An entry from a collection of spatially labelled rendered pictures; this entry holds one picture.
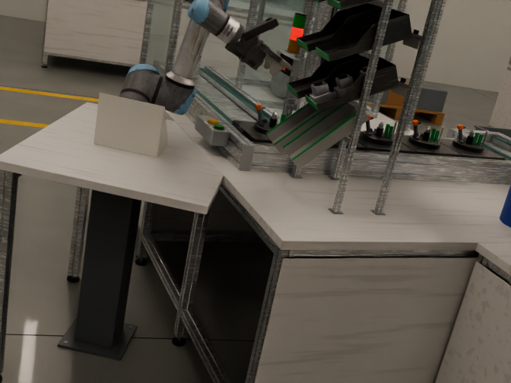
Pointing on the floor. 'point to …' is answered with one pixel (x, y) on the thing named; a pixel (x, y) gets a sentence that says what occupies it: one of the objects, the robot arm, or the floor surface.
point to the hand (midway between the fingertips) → (288, 64)
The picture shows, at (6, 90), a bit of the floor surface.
